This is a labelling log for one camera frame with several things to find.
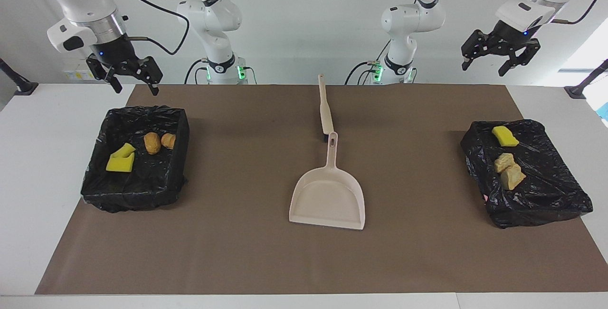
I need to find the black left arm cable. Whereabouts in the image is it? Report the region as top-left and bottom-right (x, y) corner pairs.
(551, 0), (608, 26)

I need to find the brown table mat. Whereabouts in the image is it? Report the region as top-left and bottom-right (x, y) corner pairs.
(35, 84), (608, 295)

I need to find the yellow sponge chunk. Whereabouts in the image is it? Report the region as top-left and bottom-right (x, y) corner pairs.
(491, 126), (520, 147)

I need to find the black base cable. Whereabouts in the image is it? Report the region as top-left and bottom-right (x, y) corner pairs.
(344, 61), (380, 85)
(184, 58), (209, 85)

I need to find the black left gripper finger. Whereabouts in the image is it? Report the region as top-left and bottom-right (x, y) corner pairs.
(461, 29), (491, 71)
(498, 38), (541, 77)

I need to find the brown fried croquette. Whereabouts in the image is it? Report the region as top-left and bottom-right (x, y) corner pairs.
(143, 131), (162, 155)

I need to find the beige plastic dustpan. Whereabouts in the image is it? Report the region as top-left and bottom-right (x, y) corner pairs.
(289, 132), (366, 230)

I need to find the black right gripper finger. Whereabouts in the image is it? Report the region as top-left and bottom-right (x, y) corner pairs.
(86, 55), (123, 94)
(127, 56), (163, 97)

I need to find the white wall socket box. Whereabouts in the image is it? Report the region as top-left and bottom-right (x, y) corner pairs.
(63, 64), (95, 81)

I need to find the beige bread slab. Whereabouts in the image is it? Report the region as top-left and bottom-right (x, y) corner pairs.
(501, 164), (527, 191)

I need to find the large notched yellow sponge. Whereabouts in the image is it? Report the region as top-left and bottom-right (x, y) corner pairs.
(105, 152), (135, 173)

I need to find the open bin with black bag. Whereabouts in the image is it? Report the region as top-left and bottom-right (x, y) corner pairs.
(80, 105), (190, 213)

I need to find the beige brush with black bristles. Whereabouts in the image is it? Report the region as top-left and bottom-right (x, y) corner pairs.
(317, 74), (335, 142)

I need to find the black bag wrapped bin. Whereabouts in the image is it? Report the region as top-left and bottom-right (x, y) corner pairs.
(460, 119), (594, 229)

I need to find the rounded beige bread piece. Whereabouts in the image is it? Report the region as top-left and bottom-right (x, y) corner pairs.
(494, 153), (516, 173)

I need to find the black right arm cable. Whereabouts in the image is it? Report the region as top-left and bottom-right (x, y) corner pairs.
(102, 0), (190, 56)

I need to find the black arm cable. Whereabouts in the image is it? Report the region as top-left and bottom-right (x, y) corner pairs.
(551, 0), (608, 26)
(102, 0), (190, 56)

